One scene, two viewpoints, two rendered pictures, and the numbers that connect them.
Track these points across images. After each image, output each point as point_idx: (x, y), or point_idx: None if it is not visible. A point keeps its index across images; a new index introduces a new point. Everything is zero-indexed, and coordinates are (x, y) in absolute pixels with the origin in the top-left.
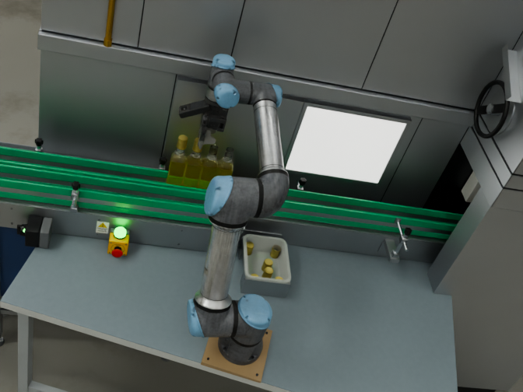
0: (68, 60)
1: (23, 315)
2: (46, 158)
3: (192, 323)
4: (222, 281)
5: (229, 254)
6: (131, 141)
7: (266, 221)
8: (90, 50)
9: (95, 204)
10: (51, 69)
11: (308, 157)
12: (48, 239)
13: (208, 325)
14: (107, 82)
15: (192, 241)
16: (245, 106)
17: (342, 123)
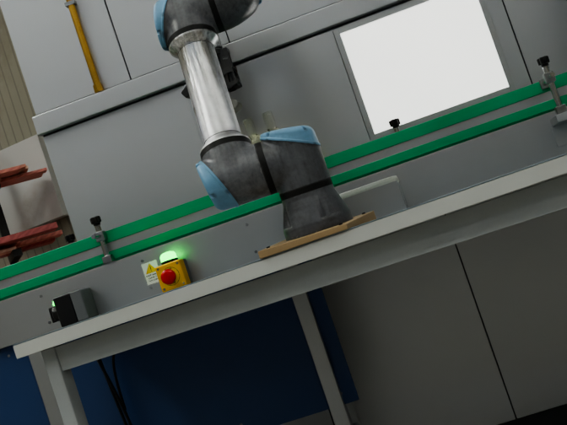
0: (73, 135)
1: (55, 373)
2: None
3: (199, 173)
4: (213, 104)
5: (207, 68)
6: (180, 204)
7: (365, 180)
8: (85, 106)
9: (131, 244)
10: (62, 157)
11: (391, 100)
12: (83, 299)
13: (220, 165)
14: (120, 139)
15: (271, 237)
16: (272, 75)
17: (396, 30)
